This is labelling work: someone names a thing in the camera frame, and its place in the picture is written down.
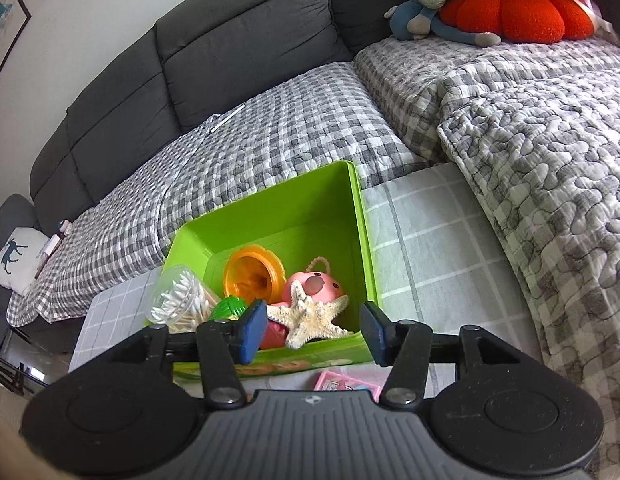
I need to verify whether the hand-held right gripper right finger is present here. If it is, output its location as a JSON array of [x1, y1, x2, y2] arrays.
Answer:
[[359, 301, 523, 407]]

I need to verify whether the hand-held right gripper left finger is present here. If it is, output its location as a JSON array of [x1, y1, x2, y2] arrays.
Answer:
[[107, 300, 269, 408]]

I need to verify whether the red toy piece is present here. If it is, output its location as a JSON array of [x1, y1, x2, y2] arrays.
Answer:
[[260, 322, 291, 350]]

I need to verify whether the toy corn with green husk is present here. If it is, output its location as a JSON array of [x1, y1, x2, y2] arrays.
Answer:
[[210, 296, 248, 322]]

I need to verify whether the white starfish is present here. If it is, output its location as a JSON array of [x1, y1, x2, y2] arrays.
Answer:
[[265, 280, 355, 350]]

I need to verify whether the orange toy cup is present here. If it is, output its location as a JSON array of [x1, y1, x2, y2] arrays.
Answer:
[[222, 244, 288, 306]]

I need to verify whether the pink pig toy with strap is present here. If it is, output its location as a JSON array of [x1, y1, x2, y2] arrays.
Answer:
[[282, 256, 348, 311]]

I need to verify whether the clear cotton swab jar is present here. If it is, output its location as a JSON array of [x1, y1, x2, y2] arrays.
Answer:
[[145, 265, 221, 333]]

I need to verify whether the green plastic box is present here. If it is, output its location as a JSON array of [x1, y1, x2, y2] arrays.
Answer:
[[160, 160, 378, 381]]

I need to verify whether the small pink box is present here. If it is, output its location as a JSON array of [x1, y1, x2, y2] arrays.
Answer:
[[314, 370, 383, 403]]

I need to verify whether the large checked sofa cover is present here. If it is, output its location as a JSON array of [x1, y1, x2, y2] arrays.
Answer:
[[7, 60, 431, 326]]

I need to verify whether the small pink item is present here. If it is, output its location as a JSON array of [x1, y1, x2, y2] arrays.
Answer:
[[40, 220, 73, 263]]

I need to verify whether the white stick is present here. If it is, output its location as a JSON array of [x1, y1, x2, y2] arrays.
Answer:
[[217, 104, 247, 124]]

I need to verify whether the grey quilted blanket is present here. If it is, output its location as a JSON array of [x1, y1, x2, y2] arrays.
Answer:
[[435, 67, 620, 461]]

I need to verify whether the black glass table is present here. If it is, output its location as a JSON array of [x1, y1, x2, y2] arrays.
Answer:
[[0, 305, 47, 392]]

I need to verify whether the white printed pillow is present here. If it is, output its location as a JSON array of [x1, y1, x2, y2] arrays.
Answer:
[[0, 227, 53, 296]]

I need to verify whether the small checked sofa cover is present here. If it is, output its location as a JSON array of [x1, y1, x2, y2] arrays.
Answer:
[[352, 35, 620, 166]]

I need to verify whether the grey sofa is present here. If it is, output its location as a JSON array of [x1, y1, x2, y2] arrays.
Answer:
[[0, 0, 425, 356]]

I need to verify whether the blue plush monkey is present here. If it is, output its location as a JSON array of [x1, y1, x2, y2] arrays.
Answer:
[[385, 0, 503, 49]]

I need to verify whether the orange pumpkin cushion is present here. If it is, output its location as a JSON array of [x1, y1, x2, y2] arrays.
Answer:
[[437, 0, 595, 44]]

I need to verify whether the large framed wall picture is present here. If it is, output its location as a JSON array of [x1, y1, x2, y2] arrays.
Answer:
[[0, 0, 31, 81]]

